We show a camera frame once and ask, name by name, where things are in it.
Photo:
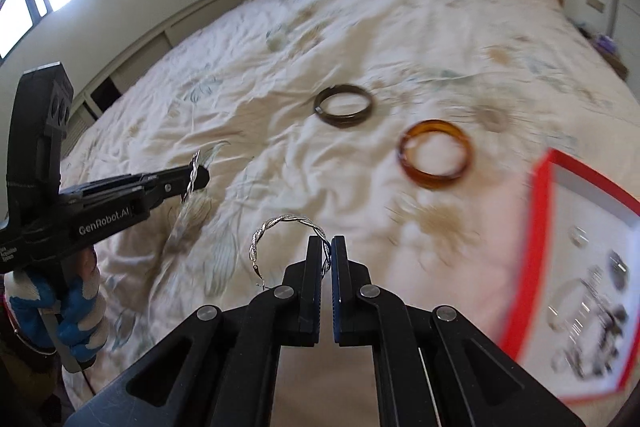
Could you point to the red shallow box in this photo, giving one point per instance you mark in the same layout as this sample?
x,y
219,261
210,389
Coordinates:
x,y
520,257

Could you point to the purple item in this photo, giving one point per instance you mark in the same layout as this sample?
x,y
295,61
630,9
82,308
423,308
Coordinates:
x,y
604,43

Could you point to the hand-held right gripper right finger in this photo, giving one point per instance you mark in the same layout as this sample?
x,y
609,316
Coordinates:
x,y
341,287

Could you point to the twisted silver hoop earring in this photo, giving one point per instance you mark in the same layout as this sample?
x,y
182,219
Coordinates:
x,y
255,244
190,179

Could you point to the silver wristwatch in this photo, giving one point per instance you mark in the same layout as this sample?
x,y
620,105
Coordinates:
x,y
617,267

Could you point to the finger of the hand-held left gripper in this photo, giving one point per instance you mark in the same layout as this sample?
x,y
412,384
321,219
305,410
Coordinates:
x,y
175,193
175,178

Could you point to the dark brown bangle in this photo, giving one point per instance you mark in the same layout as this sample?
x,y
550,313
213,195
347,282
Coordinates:
x,y
320,112

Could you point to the low white wall cabinet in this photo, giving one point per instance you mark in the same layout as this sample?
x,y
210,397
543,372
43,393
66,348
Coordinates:
x,y
165,37

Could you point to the wooden nightstand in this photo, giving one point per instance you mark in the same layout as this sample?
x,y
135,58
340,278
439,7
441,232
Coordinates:
x,y
617,64

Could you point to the amber bangle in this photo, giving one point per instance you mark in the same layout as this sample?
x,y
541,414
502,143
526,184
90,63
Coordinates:
x,y
407,167

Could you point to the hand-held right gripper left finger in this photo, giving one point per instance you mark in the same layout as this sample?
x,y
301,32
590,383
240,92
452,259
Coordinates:
x,y
315,287

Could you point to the wall switch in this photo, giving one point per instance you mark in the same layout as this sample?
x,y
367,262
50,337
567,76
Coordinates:
x,y
595,3

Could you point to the white wardrobe door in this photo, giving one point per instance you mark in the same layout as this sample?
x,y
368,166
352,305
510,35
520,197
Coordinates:
x,y
629,7

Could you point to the person's left hand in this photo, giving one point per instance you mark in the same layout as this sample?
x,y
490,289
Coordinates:
x,y
80,317

